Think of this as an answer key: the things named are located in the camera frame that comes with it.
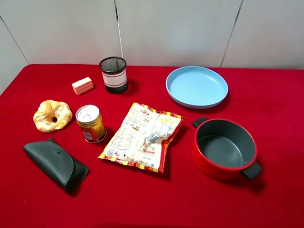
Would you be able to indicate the black mesh pen holder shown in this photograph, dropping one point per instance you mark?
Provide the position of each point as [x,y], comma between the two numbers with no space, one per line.
[114,74]

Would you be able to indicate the light blue plate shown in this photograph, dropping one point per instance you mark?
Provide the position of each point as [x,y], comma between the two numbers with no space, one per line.
[196,87]

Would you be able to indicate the ring-shaped bread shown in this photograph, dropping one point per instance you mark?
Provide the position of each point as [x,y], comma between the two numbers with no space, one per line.
[52,115]

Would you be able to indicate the red pot with black handles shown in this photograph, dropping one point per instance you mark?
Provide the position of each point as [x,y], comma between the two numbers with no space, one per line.
[223,149]

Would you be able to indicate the yellow red snack bag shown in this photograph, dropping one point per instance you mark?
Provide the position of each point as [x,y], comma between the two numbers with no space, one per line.
[143,138]

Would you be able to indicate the black leather glasses case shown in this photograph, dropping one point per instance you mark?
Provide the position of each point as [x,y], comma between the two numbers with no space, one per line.
[62,168]

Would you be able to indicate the red tablecloth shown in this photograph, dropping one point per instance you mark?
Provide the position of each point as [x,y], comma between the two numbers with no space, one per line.
[268,103]

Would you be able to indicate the pink eraser block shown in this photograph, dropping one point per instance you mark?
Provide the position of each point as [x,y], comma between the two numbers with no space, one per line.
[82,85]

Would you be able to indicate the gold drink can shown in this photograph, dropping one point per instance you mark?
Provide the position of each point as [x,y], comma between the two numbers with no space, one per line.
[89,119]

